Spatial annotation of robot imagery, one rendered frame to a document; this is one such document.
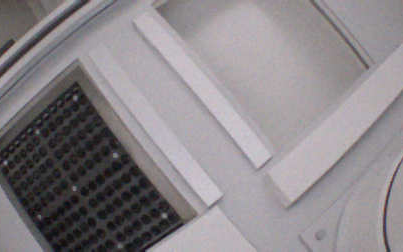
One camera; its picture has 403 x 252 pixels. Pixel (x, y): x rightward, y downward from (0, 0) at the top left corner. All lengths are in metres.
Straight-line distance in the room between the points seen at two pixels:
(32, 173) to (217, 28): 0.35
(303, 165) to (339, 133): 0.06
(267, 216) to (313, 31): 0.33
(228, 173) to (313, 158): 0.10
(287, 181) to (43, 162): 0.31
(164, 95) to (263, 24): 0.23
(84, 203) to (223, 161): 0.18
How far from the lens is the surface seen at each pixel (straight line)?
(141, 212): 0.92
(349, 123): 0.89
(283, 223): 0.88
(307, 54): 1.07
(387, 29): 1.01
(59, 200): 0.93
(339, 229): 0.87
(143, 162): 1.00
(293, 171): 0.86
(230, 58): 1.05
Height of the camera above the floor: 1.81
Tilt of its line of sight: 73 degrees down
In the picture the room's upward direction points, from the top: 12 degrees clockwise
